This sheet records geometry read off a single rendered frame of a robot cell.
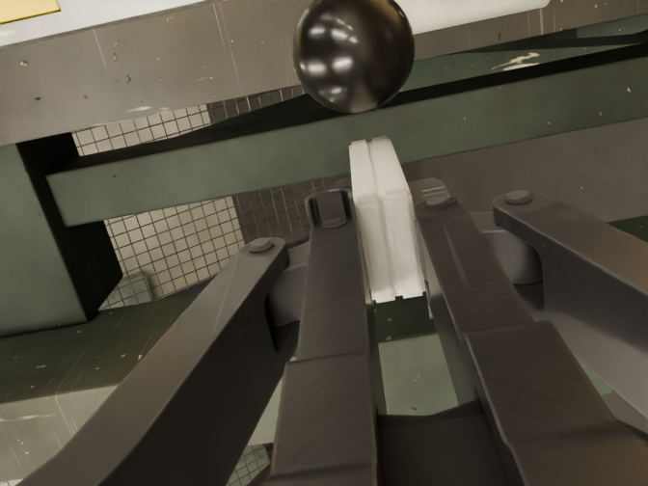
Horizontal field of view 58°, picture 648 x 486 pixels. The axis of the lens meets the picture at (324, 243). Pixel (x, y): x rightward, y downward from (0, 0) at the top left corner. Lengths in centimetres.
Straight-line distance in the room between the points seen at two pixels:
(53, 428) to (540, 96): 37
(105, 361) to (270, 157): 17
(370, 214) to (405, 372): 20
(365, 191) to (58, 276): 32
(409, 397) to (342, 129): 17
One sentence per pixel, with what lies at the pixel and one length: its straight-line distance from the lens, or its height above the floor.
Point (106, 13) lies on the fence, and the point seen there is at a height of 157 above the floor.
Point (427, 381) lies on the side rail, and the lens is 35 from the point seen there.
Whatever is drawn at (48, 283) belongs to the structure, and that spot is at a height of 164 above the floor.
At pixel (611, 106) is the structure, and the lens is 42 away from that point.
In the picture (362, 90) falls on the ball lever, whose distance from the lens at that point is 18.
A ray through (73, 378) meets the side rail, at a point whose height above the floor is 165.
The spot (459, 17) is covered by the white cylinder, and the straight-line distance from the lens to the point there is 31.
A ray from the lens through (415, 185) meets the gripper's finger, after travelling 18.
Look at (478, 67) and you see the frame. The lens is 123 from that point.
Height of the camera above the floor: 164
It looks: 25 degrees down
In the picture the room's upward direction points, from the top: 113 degrees counter-clockwise
